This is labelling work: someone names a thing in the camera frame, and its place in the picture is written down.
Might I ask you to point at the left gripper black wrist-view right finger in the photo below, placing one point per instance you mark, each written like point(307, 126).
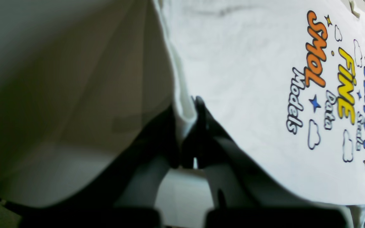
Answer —
point(244, 195)

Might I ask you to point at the white printed T-shirt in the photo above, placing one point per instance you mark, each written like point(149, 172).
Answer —
point(286, 80)

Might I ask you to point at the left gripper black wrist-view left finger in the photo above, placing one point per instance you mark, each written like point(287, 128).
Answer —
point(124, 194)

